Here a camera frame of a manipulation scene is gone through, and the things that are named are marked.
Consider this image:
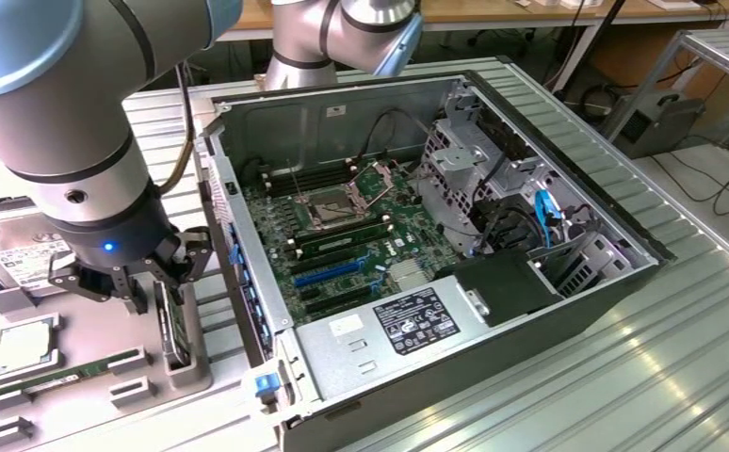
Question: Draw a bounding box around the black office chair base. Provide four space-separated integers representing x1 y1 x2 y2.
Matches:
439 25 537 48

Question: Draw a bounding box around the green motherboard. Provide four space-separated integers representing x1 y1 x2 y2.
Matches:
238 154 447 326

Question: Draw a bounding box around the black floor cable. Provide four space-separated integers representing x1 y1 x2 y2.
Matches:
650 136 729 218

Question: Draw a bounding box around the green RAM stick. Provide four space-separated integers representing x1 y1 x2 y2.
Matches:
292 229 383 254
0 347 139 397

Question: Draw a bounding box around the aluminium frame shelf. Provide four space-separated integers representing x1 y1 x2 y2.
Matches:
606 28 729 147

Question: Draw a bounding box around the black looped wire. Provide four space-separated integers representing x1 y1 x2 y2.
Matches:
362 107 434 164

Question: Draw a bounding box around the wooden desk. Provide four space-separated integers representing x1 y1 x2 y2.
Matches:
216 0 729 46

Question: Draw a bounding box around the hard disk drive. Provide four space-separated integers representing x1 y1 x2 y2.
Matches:
0 224 87 299

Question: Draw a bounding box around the grey parts rack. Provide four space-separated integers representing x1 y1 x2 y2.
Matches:
0 220 215 452

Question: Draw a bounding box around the blue card retainer clip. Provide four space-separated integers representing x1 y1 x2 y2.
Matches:
226 224 246 267

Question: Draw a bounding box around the open black PC case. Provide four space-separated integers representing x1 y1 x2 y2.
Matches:
194 69 677 452

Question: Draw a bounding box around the graphics card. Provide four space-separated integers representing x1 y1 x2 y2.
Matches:
152 277 195 371

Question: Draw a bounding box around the metal socket cover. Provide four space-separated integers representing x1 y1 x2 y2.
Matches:
346 162 398 211

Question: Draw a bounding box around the black equipment box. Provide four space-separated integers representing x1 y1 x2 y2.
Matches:
614 93 706 160

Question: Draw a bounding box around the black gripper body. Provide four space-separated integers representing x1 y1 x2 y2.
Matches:
47 190 178 267

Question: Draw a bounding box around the black fan shroud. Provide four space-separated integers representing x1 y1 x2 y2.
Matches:
454 248 565 330

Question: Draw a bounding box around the silver chipset heat sink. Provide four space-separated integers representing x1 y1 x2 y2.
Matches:
391 262 434 287

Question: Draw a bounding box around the thin metal locking lever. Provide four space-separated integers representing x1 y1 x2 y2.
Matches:
287 158 308 202

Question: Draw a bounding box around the blue flat wire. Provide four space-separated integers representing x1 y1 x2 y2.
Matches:
534 187 561 250

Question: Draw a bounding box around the CPU chip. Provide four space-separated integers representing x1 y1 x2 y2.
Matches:
0 322 57 374

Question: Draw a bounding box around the metal disk bay cage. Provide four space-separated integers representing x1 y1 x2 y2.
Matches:
419 117 533 236

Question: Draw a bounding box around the grey power supply unit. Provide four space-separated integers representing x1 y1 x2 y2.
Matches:
294 275 495 401

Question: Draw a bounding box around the CPU socket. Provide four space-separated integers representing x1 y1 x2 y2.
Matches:
300 186 366 232

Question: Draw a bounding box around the black RAM slot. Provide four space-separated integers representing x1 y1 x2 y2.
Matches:
286 214 391 246
268 174 354 195
260 157 347 177
263 163 351 183
266 169 354 189

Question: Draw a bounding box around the black expansion slot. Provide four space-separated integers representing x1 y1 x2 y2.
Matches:
304 285 374 315
288 251 366 277

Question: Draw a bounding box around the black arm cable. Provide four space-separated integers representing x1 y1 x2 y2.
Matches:
155 60 195 195

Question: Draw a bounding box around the blue expansion slot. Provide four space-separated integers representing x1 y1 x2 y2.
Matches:
292 263 370 289

